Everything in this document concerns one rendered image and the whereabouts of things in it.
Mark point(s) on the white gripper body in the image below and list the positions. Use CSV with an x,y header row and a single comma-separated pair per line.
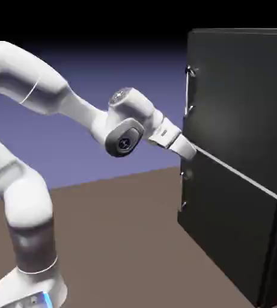
x,y
183,146

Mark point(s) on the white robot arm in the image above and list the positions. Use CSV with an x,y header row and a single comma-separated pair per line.
x,y
30,202

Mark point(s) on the black cabinet door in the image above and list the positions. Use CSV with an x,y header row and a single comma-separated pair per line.
x,y
224,221
234,101

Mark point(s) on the black cabinet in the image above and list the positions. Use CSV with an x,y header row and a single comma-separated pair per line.
x,y
236,192

